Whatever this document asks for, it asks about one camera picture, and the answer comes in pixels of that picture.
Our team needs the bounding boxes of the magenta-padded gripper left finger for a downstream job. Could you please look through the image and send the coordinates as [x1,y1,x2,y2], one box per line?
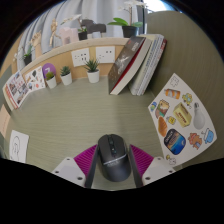
[51,144,101,189]

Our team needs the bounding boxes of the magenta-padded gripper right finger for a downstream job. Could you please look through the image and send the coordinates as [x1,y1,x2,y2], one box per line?
[128,144,176,189]

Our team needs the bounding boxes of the black computer mouse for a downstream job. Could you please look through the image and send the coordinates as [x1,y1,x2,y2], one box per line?
[96,133,132,183]

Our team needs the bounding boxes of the white line-drawing mouse pad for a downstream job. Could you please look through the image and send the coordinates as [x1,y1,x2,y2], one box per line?
[8,129,30,164]

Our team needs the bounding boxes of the food sticker sheet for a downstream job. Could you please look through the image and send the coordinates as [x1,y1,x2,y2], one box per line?
[147,72,218,167]

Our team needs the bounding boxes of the small succulent white pot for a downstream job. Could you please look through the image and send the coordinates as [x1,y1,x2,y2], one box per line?
[59,65,73,86]
[44,70,58,90]
[83,58,101,84]

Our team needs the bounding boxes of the red-edged photo magazine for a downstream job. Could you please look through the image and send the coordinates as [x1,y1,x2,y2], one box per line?
[3,69,30,111]

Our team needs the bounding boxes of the white object sticker card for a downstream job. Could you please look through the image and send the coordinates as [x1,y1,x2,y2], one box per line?
[23,65,46,93]

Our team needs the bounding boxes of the purple round number sign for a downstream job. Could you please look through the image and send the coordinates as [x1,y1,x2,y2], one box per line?
[41,62,57,79]

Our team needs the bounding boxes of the green felt desk partition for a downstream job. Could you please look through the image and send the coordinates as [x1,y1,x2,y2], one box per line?
[0,64,14,108]
[146,9,224,168]

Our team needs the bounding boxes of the light wooden desk shelf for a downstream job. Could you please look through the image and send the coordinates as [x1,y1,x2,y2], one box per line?
[19,36,131,84]

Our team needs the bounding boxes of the wooden hand model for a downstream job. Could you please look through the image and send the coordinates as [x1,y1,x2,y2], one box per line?
[30,30,44,58]

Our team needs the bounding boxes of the pink wooden horse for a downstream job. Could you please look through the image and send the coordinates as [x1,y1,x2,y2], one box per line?
[59,26,80,46]

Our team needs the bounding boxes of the black wooden horse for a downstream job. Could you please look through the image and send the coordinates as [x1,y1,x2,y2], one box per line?
[79,18,107,39]

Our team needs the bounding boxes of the grey curtain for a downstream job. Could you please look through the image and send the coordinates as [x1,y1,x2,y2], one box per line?
[16,0,146,68]

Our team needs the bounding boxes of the window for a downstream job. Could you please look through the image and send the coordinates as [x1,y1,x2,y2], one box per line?
[143,0,174,14]

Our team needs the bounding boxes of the white wall socket plate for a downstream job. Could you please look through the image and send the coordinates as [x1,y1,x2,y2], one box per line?
[95,45,116,64]
[71,47,91,68]

